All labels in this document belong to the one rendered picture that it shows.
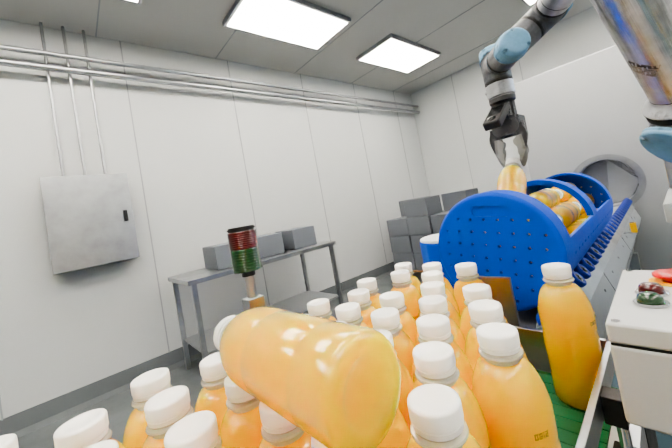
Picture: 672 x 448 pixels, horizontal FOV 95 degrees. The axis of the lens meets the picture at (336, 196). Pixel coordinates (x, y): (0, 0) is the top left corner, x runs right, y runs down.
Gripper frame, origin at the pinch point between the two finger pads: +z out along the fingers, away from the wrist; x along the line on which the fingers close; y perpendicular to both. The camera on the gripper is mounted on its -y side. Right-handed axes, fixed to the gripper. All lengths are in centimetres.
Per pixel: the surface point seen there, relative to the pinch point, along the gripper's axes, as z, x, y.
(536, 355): 39, -7, -34
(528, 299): 30.9, -4.7, -25.0
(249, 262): 11, 34, -70
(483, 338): 18, -15, -70
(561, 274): 19, -17, -44
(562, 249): 19.9, -12.9, -24.8
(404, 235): 64, 252, 286
